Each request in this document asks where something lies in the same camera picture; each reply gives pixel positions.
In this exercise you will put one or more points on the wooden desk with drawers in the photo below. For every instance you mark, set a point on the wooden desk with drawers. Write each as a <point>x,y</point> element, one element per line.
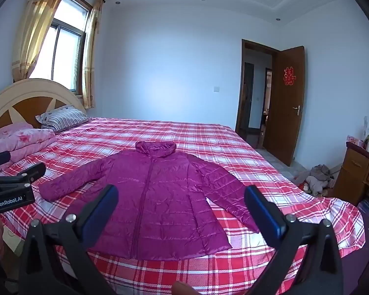
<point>353,166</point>

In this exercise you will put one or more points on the brown wooden door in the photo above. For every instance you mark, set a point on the brown wooden door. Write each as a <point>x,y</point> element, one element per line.
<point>283,123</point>

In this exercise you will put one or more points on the dark wooden door frame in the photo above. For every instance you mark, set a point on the dark wooden door frame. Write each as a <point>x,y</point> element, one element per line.
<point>239,113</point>

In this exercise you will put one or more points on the yellow curtain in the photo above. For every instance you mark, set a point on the yellow curtain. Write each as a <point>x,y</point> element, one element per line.
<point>33,21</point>
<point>90,67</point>

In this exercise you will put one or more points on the bed with red plaid sheet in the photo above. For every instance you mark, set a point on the bed with red plaid sheet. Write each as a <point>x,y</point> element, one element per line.
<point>233,147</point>

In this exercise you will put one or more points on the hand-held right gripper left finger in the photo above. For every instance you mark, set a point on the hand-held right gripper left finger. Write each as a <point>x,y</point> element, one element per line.
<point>103,212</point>

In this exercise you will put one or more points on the cream and brown headboard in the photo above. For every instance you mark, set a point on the cream and brown headboard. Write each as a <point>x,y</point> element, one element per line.
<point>30,89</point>

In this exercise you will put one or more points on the purple quilted jacket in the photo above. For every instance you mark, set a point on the purple quilted jacket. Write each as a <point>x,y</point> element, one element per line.
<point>160,196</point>

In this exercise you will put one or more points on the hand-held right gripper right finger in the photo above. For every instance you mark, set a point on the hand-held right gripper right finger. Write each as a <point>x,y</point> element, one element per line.
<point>261,212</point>

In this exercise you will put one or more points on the striped pillow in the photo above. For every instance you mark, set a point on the striped pillow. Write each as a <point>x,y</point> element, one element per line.
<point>64,118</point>

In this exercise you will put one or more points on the pink box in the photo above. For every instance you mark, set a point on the pink box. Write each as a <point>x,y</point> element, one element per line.
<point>353,140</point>

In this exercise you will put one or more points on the pink floral folded quilt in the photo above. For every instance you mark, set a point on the pink floral folded quilt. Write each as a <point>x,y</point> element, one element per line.
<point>21,138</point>

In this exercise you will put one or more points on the red paper door decoration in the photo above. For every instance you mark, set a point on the red paper door decoration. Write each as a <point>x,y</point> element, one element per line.
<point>289,75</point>

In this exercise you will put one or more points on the pile of clothes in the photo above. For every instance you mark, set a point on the pile of clothes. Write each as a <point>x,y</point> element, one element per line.
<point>318,178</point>

